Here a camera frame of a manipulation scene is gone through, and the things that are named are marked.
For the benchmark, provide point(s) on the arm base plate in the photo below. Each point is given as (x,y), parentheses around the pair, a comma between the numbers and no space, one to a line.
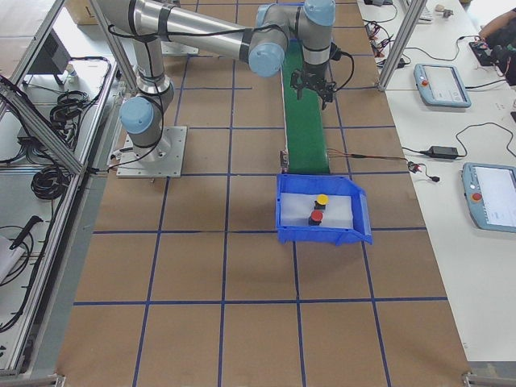
(164,161)
(177,49)

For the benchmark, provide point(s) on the lower teach pendant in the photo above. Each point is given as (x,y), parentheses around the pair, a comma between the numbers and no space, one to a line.
(489,191)

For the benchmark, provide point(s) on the black power adapter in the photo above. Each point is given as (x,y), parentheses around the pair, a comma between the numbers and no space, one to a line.
(441,152)

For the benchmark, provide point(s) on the teach pendant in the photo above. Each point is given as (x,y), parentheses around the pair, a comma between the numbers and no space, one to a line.
(489,191)
(440,85)

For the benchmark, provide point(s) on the aluminium frame post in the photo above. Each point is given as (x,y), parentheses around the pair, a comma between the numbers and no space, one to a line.
(402,38)

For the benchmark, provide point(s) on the right blue plastic bin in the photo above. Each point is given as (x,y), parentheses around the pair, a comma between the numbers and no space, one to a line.
(329,185)

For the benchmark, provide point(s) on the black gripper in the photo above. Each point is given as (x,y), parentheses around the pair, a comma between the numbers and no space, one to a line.
(314,81)

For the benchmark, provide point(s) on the green conveyor belt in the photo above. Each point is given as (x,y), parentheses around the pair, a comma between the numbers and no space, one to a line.
(305,142)

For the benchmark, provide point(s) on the upper teach pendant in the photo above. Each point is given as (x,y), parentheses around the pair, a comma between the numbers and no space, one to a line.
(440,85)

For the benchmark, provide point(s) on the red mushroom push button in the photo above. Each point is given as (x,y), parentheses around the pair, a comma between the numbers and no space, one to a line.
(315,218)

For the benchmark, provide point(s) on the white foam pad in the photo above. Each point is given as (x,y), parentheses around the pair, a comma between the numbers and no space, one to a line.
(295,210)

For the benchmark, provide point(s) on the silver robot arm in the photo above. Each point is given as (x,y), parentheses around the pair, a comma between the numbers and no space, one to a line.
(262,47)

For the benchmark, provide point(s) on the yellow mushroom push button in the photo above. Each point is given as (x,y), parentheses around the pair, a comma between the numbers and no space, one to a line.
(321,201)

